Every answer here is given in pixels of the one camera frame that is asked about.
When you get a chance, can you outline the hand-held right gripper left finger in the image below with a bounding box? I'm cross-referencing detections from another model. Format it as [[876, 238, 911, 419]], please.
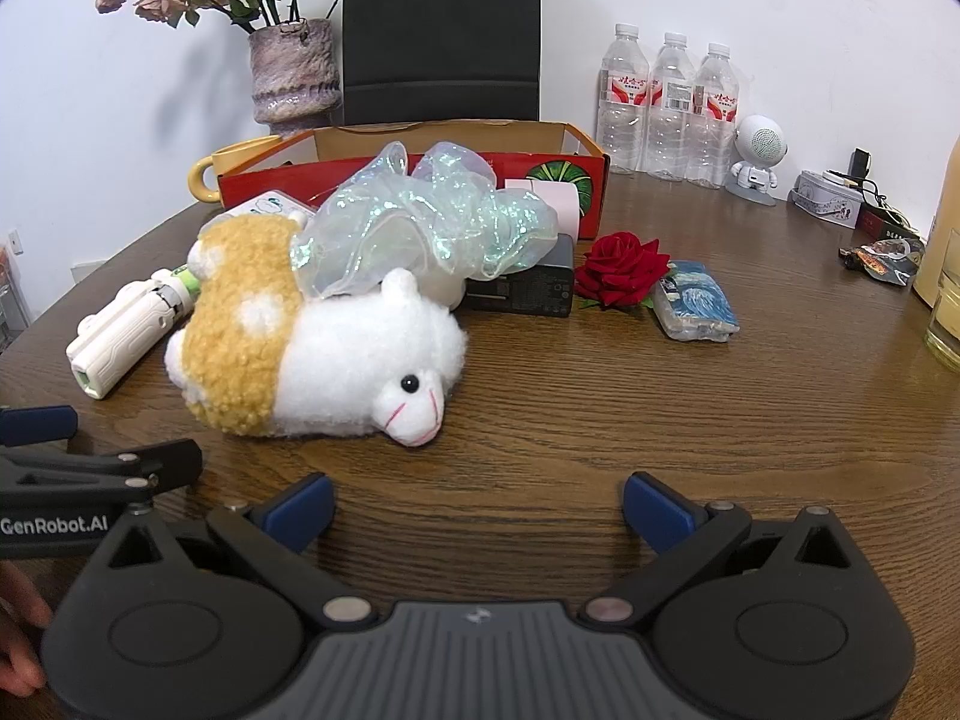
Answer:
[[86, 472, 380, 631]]

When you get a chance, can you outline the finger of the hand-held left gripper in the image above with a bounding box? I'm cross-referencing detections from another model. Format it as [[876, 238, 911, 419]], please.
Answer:
[[0, 439, 205, 512], [0, 405, 80, 451]]

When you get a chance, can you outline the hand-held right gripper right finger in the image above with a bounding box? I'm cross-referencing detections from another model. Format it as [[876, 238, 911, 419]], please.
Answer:
[[574, 471, 871, 629]]

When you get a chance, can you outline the white plastic folding gadget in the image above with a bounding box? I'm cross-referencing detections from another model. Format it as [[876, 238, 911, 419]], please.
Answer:
[[66, 266, 203, 400]]

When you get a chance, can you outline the white and tan plush sheep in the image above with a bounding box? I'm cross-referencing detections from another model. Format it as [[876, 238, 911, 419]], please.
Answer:
[[165, 214, 470, 449]]

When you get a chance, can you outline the black charger block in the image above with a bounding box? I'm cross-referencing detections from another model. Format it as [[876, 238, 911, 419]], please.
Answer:
[[461, 232, 577, 316]]

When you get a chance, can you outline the white wet wipes pack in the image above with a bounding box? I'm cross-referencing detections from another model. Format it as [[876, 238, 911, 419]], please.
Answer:
[[225, 191, 316, 230]]

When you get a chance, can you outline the iridescent organza cloth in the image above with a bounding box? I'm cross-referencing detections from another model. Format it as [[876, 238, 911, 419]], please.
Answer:
[[289, 139, 560, 312]]

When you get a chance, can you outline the pale pink paper roll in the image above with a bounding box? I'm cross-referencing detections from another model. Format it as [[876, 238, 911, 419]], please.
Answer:
[[504, 176, 580, 237]]

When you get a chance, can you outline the red cardboard box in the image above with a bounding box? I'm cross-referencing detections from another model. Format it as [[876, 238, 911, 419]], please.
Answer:
[[217, 120, 612, 241]]

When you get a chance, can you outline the person's left hand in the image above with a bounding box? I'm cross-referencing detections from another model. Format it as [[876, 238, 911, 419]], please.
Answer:
[[0, 561, 52, 697]]

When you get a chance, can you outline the blue painted tissue pack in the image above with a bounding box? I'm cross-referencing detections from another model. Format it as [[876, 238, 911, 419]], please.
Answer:
[[651, 261, 742, 346]]

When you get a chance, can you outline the red rose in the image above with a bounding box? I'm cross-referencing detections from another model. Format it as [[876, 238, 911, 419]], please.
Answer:
[[577, 232, 672, 312]]

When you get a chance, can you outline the yellow mug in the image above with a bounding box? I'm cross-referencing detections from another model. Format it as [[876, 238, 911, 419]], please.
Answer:
[[187, 136, 282, 203]]

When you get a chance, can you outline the dark snack packet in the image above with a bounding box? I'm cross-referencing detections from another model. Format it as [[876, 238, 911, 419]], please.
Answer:
[[838, 236, 927, 290]]

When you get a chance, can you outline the clear drinking glass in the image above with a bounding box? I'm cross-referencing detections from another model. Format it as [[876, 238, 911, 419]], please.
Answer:
[[924, 229, 960, 372]]

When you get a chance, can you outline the round printed tin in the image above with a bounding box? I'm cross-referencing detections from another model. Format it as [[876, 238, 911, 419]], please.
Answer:
[[789, 169, 863, 230]]

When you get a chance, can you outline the dark red small box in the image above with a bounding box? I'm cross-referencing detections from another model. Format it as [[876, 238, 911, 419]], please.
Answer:
[[855, 199, 927, 245]]

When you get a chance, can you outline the white robot figurine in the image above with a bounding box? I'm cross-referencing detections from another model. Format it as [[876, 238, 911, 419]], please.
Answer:
[[726, 115, 786, 207]]

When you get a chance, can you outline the clear water bottle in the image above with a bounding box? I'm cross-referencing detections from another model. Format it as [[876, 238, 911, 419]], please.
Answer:
[[686, 43, 740, 188], [646, 31, 695, 181], [596, 22, 650, 173]]

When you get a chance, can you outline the mottled purple vase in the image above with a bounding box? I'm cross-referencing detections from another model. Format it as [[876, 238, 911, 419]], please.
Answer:
[[249, 19, 342, 128]]

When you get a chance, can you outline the black paper bag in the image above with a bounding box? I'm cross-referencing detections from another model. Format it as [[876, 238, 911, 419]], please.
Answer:
[[341, 0, 542, 127]]

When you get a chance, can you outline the white wall outlet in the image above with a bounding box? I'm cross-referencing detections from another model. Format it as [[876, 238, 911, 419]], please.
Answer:
[[71, 256, 125, 287]]

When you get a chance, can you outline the black cable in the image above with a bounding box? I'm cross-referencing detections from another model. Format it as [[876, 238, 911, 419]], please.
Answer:
[[821, 169, 912, 230]]

